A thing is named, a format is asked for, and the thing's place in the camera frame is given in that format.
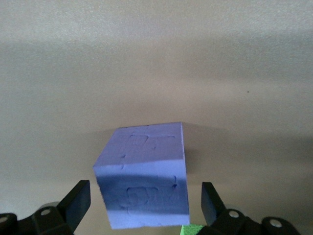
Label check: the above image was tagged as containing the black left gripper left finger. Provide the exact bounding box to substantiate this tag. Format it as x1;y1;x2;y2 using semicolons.
0;180;91;235

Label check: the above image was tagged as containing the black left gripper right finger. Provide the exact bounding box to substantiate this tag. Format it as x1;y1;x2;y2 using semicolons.
197;182;300;235

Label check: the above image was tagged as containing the green foam cube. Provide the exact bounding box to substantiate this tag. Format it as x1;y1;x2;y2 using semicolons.
180;224;204;235

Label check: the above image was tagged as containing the purple foam cube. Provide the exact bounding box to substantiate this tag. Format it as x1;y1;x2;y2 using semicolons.
92;121;191;230

